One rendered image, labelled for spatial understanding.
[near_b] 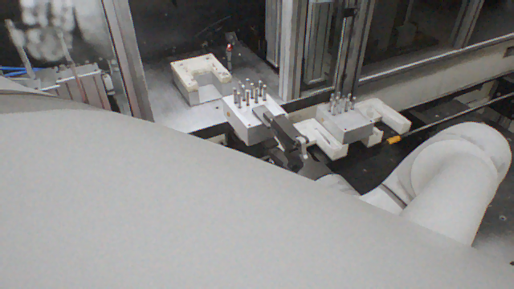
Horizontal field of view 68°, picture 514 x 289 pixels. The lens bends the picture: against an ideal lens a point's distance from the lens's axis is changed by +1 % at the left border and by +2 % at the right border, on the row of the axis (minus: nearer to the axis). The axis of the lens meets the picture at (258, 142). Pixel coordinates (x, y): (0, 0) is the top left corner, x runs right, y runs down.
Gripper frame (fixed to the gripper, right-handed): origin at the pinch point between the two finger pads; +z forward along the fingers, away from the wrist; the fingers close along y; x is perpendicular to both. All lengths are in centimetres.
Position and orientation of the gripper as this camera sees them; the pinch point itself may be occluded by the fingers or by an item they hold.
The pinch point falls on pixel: (264, 126)
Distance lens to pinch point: 78.9
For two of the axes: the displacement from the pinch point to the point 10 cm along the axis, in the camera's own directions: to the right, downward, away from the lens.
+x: -8.9, 3.0, -3.5
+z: -4.6, -5.9, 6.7
